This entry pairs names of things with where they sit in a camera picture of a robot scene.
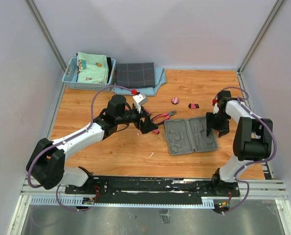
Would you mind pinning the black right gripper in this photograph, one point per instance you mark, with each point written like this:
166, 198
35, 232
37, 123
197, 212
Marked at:
223, 129

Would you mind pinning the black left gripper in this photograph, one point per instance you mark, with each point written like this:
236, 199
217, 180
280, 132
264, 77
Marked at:
149, 125

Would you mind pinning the pink screwdriver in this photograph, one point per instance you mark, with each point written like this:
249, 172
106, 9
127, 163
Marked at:
156, 131

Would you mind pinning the pink black pliers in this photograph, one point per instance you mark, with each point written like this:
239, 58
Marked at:
165, 116

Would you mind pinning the grey plastic tool case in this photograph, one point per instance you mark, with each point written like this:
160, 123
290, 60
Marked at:
186, 136

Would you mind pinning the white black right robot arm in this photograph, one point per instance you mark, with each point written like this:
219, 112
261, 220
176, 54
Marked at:
254, 142

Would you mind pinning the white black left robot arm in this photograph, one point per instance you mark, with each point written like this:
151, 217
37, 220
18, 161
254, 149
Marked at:
46, 167

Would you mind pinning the pink hex key set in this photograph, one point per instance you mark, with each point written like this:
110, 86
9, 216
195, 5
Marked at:
193, 106

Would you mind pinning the light blue folded cloth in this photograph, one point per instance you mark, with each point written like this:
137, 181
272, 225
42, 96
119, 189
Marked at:
160, 79

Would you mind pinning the dark grey checked cloth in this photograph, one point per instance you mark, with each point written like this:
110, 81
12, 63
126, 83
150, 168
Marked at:
135, 75

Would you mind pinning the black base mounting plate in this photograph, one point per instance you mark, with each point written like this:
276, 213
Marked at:
151, 198

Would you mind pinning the black cloth in basket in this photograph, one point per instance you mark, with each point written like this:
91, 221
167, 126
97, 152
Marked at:
109, 64

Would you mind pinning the mint patterned cloth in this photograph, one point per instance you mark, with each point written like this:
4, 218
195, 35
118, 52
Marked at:
93, 68

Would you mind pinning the blue plastic basket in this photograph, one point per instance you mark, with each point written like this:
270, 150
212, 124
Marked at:
70, 77

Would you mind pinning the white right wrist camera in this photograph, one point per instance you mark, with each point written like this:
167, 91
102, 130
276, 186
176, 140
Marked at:
215, 106

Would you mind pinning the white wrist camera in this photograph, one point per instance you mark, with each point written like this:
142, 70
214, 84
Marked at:
139, 100
215, 106

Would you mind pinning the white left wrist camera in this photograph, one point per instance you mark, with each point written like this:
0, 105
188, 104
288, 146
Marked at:
139, 100

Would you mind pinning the aluminium frame rail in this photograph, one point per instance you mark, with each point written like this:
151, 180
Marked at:
257, 189

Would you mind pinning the blue slotted cable duct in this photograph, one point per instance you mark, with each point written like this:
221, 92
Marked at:
79, 201

